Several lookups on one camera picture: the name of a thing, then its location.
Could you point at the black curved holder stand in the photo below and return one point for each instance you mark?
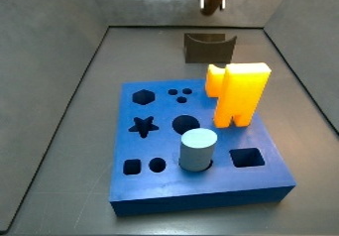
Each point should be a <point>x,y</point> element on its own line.
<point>209,48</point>

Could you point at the yellow arch-shaped block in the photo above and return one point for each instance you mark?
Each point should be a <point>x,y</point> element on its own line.
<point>237,85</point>

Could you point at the light blue cylinder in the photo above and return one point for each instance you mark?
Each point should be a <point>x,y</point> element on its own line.
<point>197,149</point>

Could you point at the blue shape sorter block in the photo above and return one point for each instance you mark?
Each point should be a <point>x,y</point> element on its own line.
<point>177,162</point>

